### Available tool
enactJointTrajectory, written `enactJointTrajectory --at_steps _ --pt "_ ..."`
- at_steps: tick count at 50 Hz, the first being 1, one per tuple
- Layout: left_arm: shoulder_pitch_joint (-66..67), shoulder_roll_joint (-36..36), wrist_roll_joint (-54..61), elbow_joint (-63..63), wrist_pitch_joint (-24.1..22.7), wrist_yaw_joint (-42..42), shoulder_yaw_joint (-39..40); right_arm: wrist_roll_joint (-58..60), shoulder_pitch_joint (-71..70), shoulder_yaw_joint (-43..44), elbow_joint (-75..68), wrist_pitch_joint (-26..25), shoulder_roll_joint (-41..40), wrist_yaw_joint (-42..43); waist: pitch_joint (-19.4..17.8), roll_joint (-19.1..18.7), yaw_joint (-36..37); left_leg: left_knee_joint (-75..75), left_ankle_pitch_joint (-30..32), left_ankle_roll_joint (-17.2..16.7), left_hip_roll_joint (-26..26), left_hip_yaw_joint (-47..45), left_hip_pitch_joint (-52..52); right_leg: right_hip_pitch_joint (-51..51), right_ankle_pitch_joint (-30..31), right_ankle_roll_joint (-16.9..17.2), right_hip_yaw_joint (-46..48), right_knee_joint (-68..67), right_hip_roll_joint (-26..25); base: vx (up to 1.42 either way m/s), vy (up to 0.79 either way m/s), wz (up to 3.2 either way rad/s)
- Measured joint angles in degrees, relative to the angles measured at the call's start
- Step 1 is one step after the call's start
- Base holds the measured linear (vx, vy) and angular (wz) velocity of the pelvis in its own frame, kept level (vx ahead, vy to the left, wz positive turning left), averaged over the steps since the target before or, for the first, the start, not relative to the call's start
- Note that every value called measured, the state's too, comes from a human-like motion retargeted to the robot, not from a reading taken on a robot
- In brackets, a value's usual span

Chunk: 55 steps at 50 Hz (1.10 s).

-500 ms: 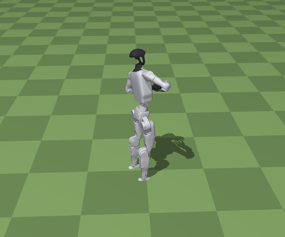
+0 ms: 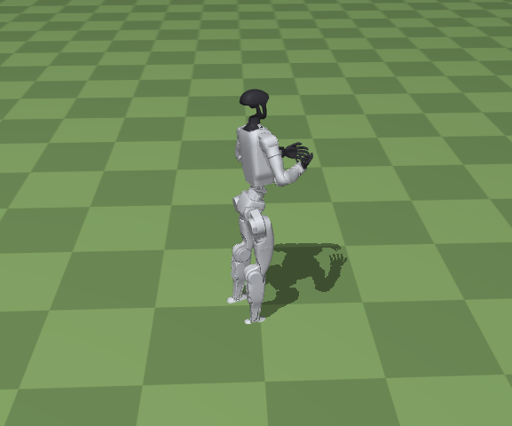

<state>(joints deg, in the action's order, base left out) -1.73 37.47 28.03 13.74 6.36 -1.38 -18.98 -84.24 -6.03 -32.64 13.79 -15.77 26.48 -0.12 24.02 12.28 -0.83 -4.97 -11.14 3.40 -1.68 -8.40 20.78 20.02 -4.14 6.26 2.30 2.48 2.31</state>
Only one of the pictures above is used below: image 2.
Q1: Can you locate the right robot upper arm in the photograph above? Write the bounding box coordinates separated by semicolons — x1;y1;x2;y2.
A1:
258;133;291;187

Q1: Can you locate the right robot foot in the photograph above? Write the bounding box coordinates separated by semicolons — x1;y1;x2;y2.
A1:
244;316;265;324

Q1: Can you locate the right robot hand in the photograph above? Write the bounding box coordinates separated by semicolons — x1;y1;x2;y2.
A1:
295;151;313;169

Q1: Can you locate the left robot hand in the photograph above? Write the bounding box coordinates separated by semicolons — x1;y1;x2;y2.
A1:
279;142;309;160

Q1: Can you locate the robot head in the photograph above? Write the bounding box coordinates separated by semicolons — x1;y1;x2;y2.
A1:
240;89;269;132

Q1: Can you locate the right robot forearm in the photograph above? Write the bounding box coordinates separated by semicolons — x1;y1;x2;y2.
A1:
284;162;306;183

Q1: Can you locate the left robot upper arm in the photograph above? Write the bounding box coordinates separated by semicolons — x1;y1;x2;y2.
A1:
235;126;242;162

